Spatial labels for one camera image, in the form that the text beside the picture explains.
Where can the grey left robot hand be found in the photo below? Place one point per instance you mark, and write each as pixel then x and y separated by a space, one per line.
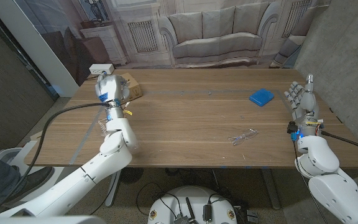
pixel 110 87

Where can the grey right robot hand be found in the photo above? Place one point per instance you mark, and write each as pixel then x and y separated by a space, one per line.
pixel 308 102

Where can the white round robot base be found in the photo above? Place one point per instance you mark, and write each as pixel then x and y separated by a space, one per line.
pixel 194 199

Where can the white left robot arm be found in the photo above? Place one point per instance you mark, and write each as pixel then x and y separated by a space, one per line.
pixel 79 183

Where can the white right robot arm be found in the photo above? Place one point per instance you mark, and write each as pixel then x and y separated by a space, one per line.
pixel 334 189

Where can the brown cardboard box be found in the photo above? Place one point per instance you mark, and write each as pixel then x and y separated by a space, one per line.
pixel 134 88

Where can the clear plastic clamshell container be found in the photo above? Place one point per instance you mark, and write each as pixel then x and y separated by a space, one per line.
pixel 102 127

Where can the blue sponge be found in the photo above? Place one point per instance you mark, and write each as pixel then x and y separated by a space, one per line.
pixel 261 97

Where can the cardboard scrap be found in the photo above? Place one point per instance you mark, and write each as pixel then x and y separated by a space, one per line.
pixel 33 137

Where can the white power strip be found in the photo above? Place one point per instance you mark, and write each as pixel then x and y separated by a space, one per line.
pixel 101 69

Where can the clear eyeglasses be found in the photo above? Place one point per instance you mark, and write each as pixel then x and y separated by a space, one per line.
pixel 244 136

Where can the black round floor device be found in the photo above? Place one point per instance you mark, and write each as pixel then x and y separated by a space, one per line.
pixel 131 175

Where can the white table leg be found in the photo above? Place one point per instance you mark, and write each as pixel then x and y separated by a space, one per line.
pixel 270 189
pixel 113 189

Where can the printed living room backdrop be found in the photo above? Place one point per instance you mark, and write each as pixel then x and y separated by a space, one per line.
pixel 216 31

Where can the white floor stand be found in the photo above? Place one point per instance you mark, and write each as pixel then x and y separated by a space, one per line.
pixel 8 154

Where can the black antenna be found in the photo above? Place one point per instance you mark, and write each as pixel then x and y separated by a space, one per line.
pixel 190 210

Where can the black power adapter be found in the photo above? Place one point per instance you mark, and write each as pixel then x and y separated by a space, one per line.
pixel 207 212

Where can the white robot chest cover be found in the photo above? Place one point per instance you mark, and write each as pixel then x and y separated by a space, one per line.
pixel 42 220

